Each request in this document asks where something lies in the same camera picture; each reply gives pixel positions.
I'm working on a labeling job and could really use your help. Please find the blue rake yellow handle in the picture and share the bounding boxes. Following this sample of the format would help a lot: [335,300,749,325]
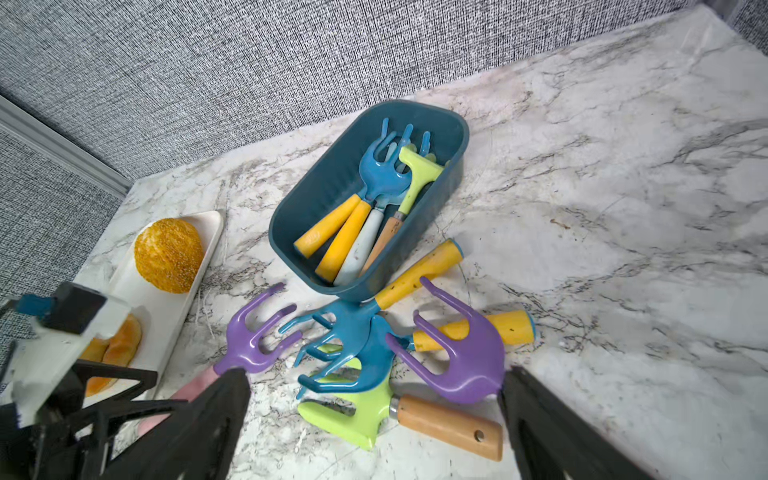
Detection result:
[279,239,464,374]
[292,122,397,260]
[315,118,412,282]
[298,310,536,395]

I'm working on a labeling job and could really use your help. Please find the white rectangular tray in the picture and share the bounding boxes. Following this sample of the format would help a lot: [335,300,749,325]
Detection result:
[105,210,223,375]

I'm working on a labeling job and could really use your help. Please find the sesame oval bread roll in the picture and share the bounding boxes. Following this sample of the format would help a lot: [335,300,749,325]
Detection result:
[134,218,204,294]

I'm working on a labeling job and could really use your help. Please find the glazed ring bread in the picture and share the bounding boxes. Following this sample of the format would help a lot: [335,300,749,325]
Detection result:
[78,314,142,367]

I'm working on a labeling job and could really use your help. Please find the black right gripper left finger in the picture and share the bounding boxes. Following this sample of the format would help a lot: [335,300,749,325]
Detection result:
[101,369,251,479]

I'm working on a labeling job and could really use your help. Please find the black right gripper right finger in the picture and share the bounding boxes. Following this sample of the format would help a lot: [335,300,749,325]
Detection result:
[498,367,651,479]

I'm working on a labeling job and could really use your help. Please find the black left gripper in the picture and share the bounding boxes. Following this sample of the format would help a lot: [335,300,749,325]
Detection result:
[1,360,186,479]

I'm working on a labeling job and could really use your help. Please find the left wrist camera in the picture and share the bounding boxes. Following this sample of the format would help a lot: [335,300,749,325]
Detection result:
[1,282,132,428]

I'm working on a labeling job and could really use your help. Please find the purple rake pink handle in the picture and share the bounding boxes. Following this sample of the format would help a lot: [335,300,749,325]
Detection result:
[170,282,303,402]
[386,276,505,404]

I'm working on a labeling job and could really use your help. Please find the teal plastic storage box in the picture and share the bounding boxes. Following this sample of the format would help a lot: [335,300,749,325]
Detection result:
[268,100,470,302]

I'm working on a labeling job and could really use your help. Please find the light blue fork white handle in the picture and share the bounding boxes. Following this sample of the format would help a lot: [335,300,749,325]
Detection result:
[333,124,415,286]

